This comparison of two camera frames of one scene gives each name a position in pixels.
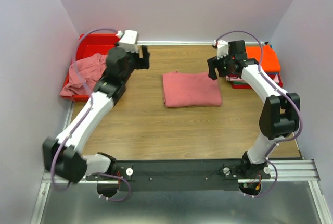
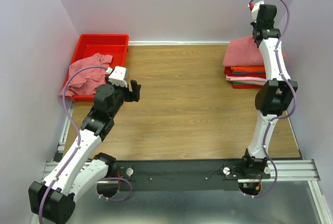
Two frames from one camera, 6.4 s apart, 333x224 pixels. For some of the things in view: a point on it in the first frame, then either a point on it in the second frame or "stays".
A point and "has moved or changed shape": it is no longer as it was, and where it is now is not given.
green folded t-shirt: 240,83 stays
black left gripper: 140,57 to 131,92
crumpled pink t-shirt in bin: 84,74 stays
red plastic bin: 88,44 stays
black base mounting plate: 180,175 stays
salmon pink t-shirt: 190,88 has moved or changed shape
